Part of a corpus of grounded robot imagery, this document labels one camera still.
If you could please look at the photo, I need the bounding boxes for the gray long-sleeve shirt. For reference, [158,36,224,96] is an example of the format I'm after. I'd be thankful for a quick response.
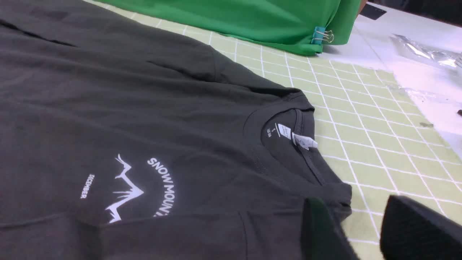
[0,0,352,260]

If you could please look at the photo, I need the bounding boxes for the green checkered table mat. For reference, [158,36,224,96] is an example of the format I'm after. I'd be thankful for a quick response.
[91,0,461,260]

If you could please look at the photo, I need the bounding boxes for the teal binder clip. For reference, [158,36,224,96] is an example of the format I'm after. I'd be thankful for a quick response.
[311,26,335,46]

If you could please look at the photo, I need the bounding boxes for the green backdrop cloth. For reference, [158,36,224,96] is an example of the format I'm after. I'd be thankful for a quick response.
[104,0,365,56]

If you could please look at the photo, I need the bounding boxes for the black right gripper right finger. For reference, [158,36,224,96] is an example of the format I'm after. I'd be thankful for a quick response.
[380,195,462,260]

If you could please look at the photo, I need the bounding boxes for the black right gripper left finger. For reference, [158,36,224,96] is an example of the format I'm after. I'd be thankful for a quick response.
[301,198,358,260]

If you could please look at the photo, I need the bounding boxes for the clear plastic bag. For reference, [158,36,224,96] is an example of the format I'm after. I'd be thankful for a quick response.
[391,34,461,71]

